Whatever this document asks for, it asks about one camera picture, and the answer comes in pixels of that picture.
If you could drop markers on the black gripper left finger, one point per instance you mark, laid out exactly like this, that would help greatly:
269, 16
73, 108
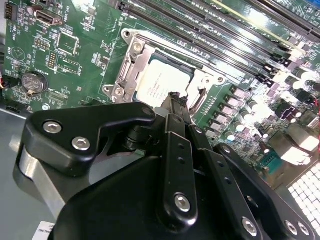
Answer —
62, 130

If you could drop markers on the silver green CPU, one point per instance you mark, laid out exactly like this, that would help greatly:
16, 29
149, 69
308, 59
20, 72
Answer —
162, 82

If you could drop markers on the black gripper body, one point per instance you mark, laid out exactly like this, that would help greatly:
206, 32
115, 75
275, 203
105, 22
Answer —
112, 200

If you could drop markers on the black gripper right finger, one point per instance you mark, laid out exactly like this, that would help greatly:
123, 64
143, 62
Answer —
225, 180

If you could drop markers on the silver socket cover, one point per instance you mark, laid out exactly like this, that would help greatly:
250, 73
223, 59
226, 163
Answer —
143, 53

